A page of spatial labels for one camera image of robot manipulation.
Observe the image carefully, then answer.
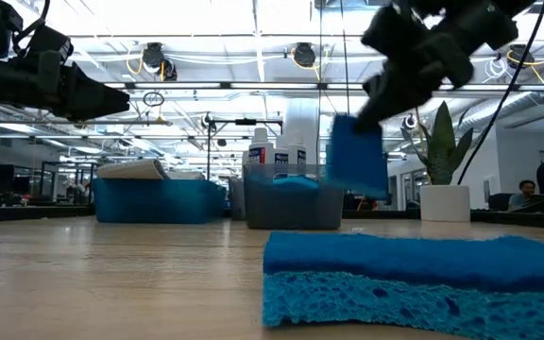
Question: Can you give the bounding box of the white waffle weave towel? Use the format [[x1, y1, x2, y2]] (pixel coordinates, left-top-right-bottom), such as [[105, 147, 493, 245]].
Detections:
[[95, 158, 170, 181]]

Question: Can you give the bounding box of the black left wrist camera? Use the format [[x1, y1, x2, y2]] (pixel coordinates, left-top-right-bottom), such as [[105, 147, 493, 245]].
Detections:
[[25, 23, 75, 62]]

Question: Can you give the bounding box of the grey translucent plastic bin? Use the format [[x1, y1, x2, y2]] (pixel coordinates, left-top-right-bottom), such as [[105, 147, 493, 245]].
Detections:
[[227, 175, 249, 221], [243, 162, 347, 231]]

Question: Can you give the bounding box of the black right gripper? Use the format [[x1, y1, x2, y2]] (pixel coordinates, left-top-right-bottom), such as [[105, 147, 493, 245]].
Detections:
[[354, 7, 474, 133]]

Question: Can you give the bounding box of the black overhead stand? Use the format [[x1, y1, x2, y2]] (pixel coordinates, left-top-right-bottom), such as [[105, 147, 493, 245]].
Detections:
[[205, 116, 286, 180]]

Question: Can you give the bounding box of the silver ventilation duct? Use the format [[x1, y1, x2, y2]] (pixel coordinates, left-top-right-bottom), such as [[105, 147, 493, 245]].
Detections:
[[455, 60, 544, 138]]

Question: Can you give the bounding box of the black aluminium table frame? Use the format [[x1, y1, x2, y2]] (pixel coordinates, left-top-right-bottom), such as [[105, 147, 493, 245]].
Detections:
[[0, 202, 544, 224]]

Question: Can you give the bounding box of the green snake plant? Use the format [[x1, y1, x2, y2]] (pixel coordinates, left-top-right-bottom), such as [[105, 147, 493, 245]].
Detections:
[[399, 99, 475, 186]]

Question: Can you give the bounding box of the white plant pot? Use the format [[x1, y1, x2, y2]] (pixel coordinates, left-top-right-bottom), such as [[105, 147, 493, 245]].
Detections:
[[418, 183, 472, 223]]

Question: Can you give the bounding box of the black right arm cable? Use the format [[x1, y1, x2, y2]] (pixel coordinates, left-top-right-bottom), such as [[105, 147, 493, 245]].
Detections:
[[457, 0, 544, 186]]

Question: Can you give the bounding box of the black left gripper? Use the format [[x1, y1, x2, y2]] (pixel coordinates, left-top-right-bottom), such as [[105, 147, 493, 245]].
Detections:
[[14, 50, 131, 120]]

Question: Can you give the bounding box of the teal plastic bin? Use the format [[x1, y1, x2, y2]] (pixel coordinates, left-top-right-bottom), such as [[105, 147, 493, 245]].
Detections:
[[93, 177, 229, 225]]

